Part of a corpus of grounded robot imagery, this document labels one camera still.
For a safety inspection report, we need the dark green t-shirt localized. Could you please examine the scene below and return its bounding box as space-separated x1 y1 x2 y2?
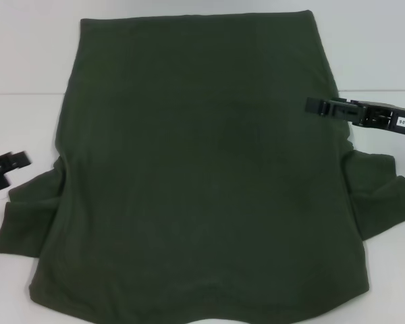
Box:
0 9 405 324

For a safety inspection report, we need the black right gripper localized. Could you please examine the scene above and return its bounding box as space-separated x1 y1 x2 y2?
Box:
305 97 405 138

